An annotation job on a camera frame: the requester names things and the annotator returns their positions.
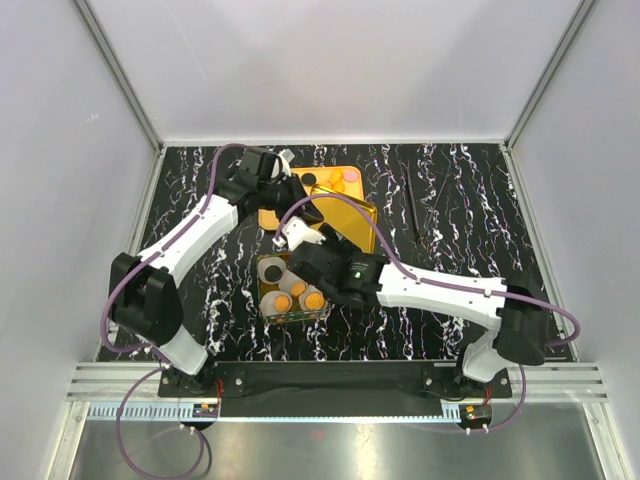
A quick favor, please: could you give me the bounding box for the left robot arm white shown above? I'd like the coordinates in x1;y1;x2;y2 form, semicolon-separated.
100;145;323;396

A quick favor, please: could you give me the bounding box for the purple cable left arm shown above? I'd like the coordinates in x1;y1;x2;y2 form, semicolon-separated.
99;142;251;476

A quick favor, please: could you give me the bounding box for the plain round orange cookie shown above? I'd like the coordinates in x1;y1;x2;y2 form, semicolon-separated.
290;282;306;296

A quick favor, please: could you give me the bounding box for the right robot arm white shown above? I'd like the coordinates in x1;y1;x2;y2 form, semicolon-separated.
288;237;550;397

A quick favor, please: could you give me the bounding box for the black chocolate sandwich cookie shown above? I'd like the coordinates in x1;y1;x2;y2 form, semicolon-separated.
264;265;282;284

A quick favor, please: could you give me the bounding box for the dotted round sandwich cookie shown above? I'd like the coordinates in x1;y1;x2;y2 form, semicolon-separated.
273;295;291;312

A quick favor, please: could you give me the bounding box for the pink macaron top right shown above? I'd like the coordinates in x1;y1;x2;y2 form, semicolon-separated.
343;170;359;183

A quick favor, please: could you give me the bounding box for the gold square cookie tin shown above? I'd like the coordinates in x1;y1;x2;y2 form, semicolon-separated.
257;254;331;324

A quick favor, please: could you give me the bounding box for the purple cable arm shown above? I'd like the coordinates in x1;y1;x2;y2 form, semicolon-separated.
99;142;251;476
273;193;583;435

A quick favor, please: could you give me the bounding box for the yellow serving tray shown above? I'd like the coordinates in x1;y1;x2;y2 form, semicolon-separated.
258;166;365;232

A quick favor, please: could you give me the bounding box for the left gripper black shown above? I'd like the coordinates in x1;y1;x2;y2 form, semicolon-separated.
258;173;324;225

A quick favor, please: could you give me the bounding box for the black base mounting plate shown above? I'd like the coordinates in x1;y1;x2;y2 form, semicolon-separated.
158;360;513;401

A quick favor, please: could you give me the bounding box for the aluminium frame rail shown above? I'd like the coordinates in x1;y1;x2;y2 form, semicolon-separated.
66;362;608;423

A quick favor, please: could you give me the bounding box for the white paper cup front-right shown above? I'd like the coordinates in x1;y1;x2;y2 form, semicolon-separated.
298;286;327;311

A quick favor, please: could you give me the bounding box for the orange half cookie top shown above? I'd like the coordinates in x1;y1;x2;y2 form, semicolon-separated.
329;169;343;183

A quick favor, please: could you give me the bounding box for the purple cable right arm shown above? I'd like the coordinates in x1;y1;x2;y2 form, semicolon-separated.
273;193;583;435

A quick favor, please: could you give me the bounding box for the white paper cup front-left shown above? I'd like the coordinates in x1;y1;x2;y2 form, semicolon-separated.
260;291;292;318

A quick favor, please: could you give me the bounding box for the white paper cup centre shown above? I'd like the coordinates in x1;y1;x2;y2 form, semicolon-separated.
278;270;308;297

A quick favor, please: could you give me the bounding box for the gold tin lid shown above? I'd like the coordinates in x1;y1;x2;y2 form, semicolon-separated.
313;189;378;253

